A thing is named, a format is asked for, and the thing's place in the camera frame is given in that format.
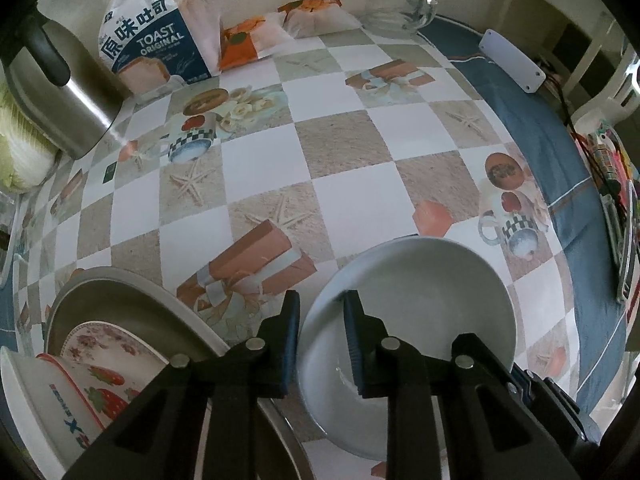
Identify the white chair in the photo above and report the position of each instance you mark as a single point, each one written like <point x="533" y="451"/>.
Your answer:
<point x="592" y="55"/>

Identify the strawberry print bowl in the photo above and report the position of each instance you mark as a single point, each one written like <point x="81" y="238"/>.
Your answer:
<point x="75" y="400"/>

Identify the napa cabbage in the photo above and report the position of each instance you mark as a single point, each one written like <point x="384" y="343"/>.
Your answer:
<point x="20" y="160"/>

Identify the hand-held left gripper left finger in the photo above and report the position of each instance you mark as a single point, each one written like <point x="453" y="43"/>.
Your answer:
<point x="289" y="355"/>

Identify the pale blue bowl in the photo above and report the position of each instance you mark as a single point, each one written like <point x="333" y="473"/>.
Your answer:
<point x="425" y="300"/>

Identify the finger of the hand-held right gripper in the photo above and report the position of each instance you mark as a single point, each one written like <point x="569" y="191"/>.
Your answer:
<point x="550" y="405"/>

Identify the bagged toast bread loaf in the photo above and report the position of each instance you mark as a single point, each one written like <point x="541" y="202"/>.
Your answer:
<point x="150" y="45"/>

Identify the white power box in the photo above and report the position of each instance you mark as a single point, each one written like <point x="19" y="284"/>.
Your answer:
<point x="510" y="60"/>

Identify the stainless steel thermos jug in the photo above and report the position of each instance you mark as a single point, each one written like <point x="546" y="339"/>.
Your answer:
<point x="85" y="100"/>

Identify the clear glass pitcher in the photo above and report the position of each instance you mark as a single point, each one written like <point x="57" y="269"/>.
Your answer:
<point x="390" y="20"/>

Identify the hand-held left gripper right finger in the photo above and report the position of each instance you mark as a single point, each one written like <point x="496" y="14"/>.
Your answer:
<point x="352" y="340"/>

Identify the stainless steel basin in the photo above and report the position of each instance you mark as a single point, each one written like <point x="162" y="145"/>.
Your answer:
<point x="125" y="305"/>

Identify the orange snack packet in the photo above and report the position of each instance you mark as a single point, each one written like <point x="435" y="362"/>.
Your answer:
<point x="245" y="45"/>
<point x="320" y="20"/>

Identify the blue tablecloth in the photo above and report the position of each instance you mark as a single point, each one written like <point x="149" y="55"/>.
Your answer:
<point x="550" y="160"/>

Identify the round floral plate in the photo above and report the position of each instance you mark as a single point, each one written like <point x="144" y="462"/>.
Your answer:
<point x="100" y="345"/>

